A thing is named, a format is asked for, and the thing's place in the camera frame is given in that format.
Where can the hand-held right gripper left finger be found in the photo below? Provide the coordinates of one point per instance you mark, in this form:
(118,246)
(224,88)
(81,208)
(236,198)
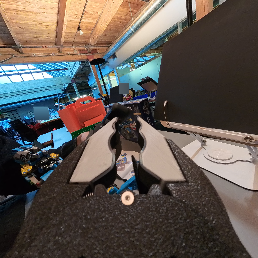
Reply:
(94,157)

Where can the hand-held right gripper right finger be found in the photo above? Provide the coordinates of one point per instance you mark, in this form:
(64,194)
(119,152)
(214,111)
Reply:
(161,157)

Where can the grey desk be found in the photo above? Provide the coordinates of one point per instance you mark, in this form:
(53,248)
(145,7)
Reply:
(237,211)

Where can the person's left hand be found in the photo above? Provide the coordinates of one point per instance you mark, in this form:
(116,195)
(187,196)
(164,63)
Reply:
(82,137)

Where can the dark blue robot kit box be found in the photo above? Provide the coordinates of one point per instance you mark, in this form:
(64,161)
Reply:
(144,112)

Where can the green plastic bin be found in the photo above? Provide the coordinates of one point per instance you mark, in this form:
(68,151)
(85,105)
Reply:
(80,133)

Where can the open instruction booklet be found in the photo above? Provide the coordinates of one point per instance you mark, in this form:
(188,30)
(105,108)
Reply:
(125,161)

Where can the orange plastic caddy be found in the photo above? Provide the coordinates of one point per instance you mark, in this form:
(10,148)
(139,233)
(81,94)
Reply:
(84,114)

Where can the black pole stand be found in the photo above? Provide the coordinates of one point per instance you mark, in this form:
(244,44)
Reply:
(101,78)

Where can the white folding laptop stand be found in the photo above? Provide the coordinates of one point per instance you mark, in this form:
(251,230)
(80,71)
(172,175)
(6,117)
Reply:
(231,171)

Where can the small black office chair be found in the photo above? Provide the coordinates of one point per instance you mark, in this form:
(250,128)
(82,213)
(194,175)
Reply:
(24,131)

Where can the black board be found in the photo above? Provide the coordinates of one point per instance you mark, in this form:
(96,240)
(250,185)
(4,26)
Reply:
(211,70)

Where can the silver air duct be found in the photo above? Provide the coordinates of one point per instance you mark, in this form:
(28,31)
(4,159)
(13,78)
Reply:
(137,24)

